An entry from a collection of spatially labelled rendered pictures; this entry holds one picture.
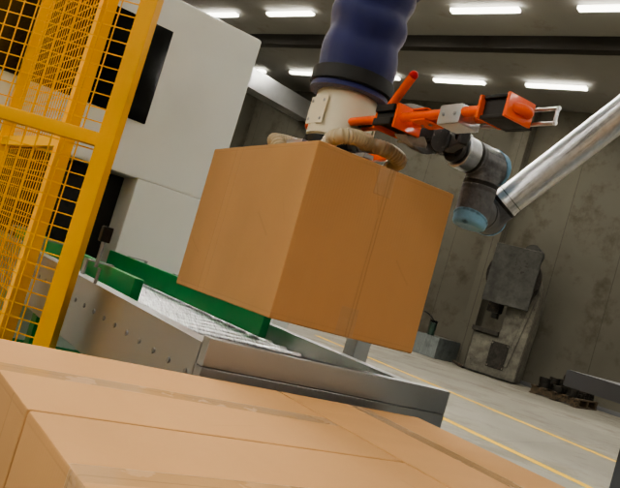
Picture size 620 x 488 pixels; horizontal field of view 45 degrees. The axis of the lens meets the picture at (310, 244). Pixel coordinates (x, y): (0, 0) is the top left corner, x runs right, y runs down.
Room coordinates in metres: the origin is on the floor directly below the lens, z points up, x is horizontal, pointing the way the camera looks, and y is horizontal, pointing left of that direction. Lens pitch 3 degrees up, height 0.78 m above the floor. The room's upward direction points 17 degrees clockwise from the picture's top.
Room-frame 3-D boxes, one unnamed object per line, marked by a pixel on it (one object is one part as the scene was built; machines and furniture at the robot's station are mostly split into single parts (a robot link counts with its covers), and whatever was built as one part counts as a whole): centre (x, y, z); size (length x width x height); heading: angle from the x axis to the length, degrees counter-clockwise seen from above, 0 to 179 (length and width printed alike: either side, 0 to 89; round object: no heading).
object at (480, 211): (1.94, -0.39, 1.09); 0.12 x 0.09 x 0.12; 152
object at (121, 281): (2.82, 0.92, 0.60); 1.60 x 0.11 x 0.09; 34
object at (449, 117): (1.58, -0.23, 1.20); 0.07 x 0.07 x 0.04; 31
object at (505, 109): (1.46, -0.30, 1.21); 0.08 x 0.07 x 0.05; 31
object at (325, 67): (1.98, 0.01, 1.31); 0.23 x 0.23 x 0.04
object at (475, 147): (1.88, -0.31, 1.21); 0.09 x 0.05 x 0.10; 33
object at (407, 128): (1.76, -0.12, 1.20); 0.10 x 0.08 x 0.06; 121
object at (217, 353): (1.70, -0.15, 0.58); 0.70 x 0.03 x 0.06; 124
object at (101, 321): (2.49, 0.77, 0.50); 2.31 x 0.05 x 0.19; 34
